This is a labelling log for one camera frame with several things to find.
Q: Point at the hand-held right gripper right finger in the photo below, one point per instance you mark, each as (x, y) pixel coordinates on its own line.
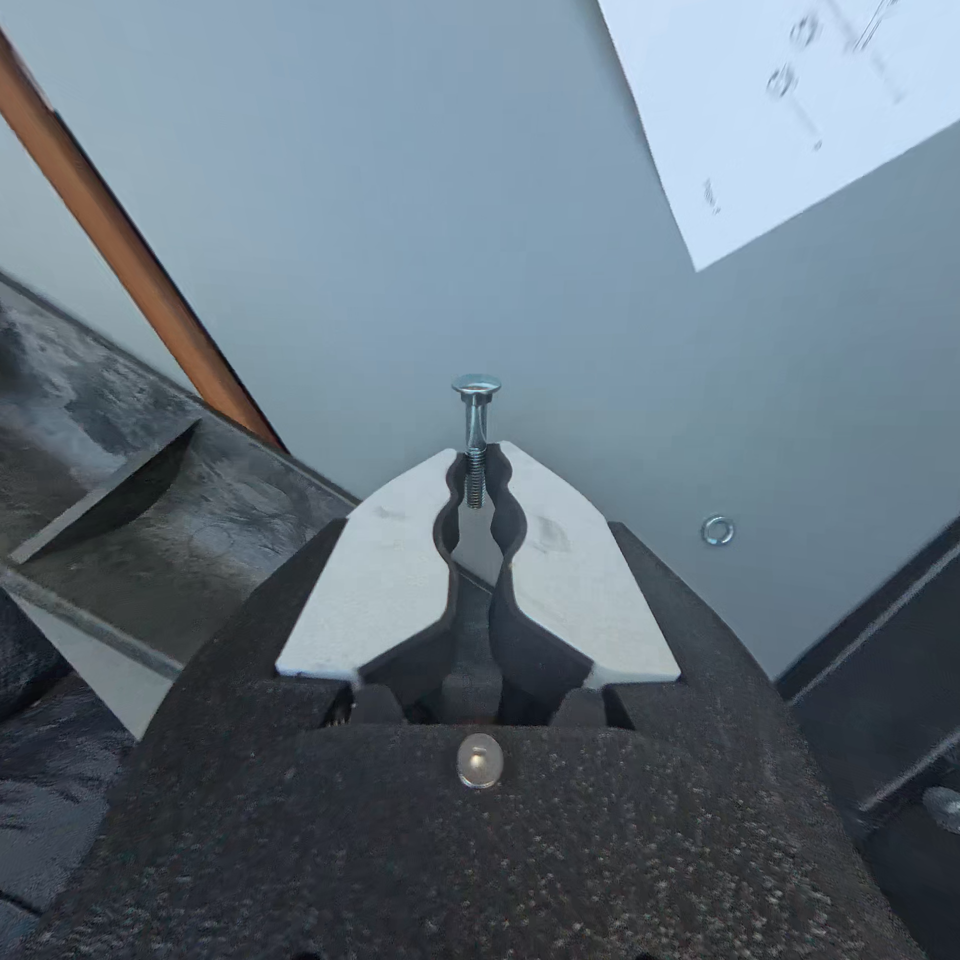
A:
(585, 585)

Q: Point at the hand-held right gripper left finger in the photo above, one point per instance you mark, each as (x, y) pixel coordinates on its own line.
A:
(375, 577)

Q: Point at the silver bolt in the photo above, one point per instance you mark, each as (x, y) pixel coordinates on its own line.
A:
(475, 420)

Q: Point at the silver spring washer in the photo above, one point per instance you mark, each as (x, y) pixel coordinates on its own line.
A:
(706, 530)

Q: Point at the black plastic cart leg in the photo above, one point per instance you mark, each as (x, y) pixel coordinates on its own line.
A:
(187, 510)

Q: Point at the white instruction sheet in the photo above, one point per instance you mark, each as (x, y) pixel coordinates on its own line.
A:
(750, 112)

